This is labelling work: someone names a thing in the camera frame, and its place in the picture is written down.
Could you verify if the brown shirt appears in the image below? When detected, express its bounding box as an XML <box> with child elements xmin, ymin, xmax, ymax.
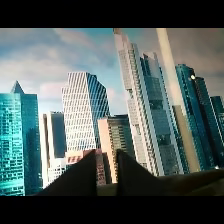
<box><xmin>96</xmin><ymin>168</ymin><xmax>224</xmax><ymax>197</ymax></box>

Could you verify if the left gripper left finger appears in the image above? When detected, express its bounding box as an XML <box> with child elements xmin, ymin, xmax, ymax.
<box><xmin>37</xmin><ymin>149</ymin><xmax>98</xmax><ymax>197</ymax></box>

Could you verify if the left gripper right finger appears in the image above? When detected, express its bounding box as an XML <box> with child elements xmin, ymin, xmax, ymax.
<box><xmin>115</xmin><ymin>148</ymin><xmax>165</xmax><ymax>197</ymax></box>

